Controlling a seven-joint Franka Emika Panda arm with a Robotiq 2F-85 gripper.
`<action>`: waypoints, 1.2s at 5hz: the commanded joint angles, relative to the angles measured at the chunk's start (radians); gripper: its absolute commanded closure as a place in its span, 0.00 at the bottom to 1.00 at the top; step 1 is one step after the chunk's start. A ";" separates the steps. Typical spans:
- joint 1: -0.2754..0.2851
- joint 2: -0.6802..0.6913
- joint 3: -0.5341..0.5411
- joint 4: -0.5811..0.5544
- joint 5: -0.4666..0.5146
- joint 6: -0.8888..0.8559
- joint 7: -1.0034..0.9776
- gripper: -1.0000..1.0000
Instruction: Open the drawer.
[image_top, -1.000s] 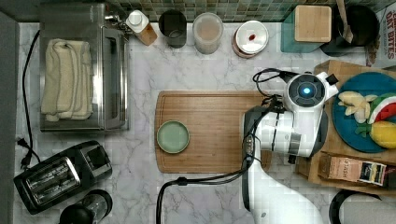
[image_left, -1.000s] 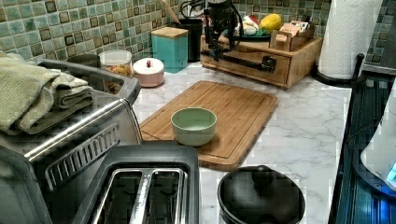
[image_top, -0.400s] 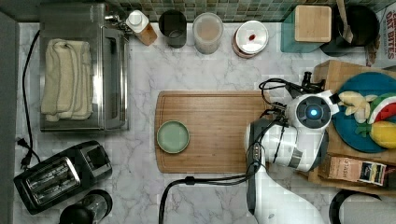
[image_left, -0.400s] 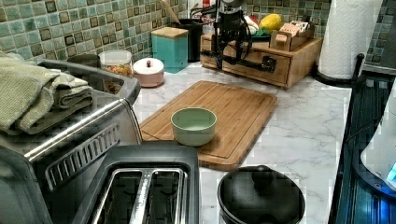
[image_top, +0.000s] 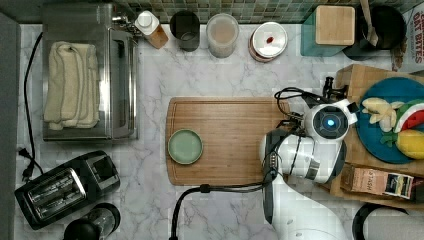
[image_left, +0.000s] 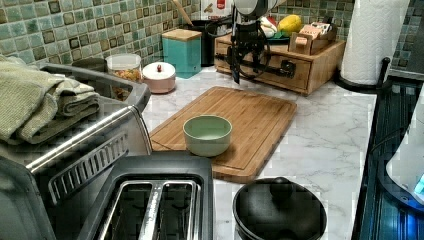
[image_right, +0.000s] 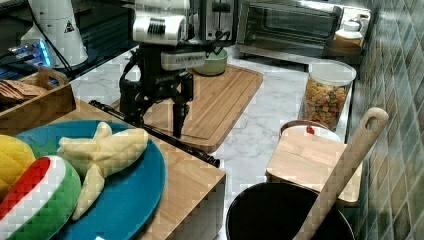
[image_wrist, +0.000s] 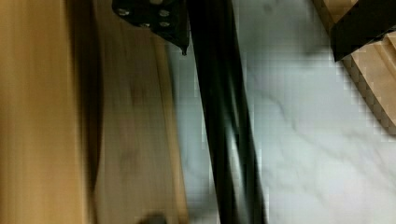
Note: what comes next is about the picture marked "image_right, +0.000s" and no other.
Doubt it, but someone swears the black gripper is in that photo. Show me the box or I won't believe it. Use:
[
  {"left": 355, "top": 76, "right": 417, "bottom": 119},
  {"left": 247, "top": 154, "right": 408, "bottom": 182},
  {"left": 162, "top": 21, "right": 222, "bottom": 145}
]
[{"left": 119, "top": 46, "right": 194, "bottom": 138}]

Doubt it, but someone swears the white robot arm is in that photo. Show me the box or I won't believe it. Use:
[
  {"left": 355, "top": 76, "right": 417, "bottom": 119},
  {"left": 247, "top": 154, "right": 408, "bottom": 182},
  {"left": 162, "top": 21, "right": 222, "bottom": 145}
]
[{"left": 119, "top": 0, "right": 231, "bottom": 138}]

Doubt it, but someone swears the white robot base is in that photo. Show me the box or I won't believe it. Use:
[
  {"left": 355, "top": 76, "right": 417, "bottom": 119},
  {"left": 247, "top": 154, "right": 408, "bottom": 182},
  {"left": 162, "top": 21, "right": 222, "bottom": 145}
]
[{"left": 21, "top": 0, "right": 88, "bottom": 68}]

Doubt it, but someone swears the wooden drawer box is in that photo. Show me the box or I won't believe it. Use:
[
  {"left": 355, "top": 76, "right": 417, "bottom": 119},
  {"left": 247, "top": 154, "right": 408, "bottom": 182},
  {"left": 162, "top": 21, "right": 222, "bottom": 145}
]
[{"left": 49, "top": 98, "right": 227, "bottom": 240}]

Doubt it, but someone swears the wooden cutting board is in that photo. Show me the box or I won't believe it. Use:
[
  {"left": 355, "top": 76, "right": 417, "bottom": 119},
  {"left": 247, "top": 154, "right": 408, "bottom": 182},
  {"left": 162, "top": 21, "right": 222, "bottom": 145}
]
[{"left": 111, "top": 64, "right": 264, "bottom": 154}]

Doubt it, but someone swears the light green bowl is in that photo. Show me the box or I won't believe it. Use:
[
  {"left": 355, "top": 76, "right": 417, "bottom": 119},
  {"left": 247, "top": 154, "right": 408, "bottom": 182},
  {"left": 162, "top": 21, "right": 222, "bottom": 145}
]
[{"left": 193, "top": 49, "right": 228, "bottom": 76}]

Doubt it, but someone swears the plush peeled banana toy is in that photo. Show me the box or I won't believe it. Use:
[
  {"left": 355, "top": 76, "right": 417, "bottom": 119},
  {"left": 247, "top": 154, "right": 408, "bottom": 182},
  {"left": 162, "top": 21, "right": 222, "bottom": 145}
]
[{"left": 57, "top": 122, "right": 149, "bottom": 220}]

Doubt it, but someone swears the blue round plate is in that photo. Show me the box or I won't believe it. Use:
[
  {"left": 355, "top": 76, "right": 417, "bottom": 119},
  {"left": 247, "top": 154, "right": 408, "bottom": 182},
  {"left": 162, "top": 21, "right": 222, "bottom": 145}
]
[{"left": 17, "top": 120, "right": 166, "bottom": 240}]

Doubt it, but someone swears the black two-slot toaster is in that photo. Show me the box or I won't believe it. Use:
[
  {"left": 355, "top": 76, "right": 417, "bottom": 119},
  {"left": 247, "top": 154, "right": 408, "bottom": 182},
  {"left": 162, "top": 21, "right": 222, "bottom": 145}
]
[{"left": 189, "top": 0, "right": 239, "bottom": 46}]

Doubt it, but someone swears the plush yellow lemon toy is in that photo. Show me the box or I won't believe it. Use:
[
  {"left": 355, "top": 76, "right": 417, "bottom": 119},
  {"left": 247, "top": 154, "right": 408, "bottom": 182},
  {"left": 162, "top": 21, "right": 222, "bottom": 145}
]
[{"left": 0, "top": 135, "right": 35, "bottom": 200}]

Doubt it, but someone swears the teal canister wooden lid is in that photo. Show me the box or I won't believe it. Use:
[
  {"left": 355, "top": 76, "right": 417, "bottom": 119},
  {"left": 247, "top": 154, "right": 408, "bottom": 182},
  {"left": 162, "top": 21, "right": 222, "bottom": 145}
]
[{"left": 266, "top": 126, "right": 346, "bottom": 192}]

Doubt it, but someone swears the plush watermelon slice toy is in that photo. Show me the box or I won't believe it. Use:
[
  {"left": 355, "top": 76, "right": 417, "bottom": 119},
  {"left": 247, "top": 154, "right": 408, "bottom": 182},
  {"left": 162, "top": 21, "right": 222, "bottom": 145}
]
[{"left": 0, "top": 156, "right": 81, "bottom": 240}]

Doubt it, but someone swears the white lidded round container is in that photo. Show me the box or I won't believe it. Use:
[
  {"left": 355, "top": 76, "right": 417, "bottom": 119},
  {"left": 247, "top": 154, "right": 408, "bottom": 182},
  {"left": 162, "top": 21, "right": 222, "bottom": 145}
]
[{"left": 279, "top": 120, "right": 341, "bottom": 142}]

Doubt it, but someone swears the black utensil pot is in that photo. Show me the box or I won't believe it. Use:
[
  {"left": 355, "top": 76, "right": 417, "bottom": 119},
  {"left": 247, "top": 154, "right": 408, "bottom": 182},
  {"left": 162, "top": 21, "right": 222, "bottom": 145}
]
[{"left": 225, "top": 182, "right": 356, "bottom": 240}]

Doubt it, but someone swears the stainless toaster oven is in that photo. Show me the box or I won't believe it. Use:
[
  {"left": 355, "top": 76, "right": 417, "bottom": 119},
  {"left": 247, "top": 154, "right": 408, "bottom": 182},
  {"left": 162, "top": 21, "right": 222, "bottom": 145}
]
[{"left": 236, "top": 0, "right": 371, "bottom": 64}]

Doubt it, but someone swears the clear cereal jar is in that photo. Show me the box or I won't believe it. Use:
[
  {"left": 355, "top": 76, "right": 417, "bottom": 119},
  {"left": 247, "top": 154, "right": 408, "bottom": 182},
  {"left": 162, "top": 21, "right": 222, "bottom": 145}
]
[{"left": 299, "top": 60, "right": 356, "bottom": 130}]

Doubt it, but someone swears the white cap syrup bottle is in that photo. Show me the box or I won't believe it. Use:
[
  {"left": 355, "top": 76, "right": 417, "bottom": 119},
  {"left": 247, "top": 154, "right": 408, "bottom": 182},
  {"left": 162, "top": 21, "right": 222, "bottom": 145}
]
[{"left": 334, "top": 21, "right": 363, "bottom": 46}]

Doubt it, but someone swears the wooden spatula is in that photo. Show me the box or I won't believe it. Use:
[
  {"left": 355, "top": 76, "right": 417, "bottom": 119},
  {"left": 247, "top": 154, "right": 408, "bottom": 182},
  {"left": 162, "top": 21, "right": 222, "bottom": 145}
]
[{"left": 292, "top": 107, "right": 389, "bottom": 240}]

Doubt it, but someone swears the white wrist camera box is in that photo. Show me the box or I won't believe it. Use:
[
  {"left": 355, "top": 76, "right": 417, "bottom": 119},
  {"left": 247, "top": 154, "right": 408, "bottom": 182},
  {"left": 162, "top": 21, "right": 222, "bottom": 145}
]
[{"left": 161, "top": 52, "right": 206, "bottom": 71}]

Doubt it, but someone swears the wooden tray with handle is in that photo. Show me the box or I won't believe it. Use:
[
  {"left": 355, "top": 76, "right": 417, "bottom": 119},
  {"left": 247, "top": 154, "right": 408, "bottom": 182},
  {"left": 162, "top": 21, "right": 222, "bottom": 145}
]
[{"left": 0, "top": 67, "right": 76, "bottom": 135}]

